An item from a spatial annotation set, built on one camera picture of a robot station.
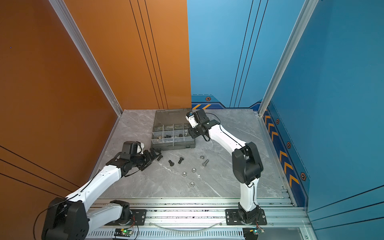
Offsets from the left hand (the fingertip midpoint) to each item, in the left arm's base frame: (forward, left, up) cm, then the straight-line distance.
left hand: (157, 155), depth 85 cm
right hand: (+16, -19, +4) cm, 25 cm away
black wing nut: (-13, -20, -8) cm, 26 cm away
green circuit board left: (-35, +12, -11) cm, 39 cm away
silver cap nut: (+4, -26, -8) cm, 28 cm away
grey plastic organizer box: (+24, -4, -7) cm, 25 cm away
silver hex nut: (-7, -15, -8) cm, 19 cm away
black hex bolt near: (+2, -13, -9) cm, 16 cm away
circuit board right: (-34, -51, -9) cm, 62 cm away
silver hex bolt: (-1, -28, -8) cm, 29 cm away
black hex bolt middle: (-1, -7, -9) cm, 11 cm away
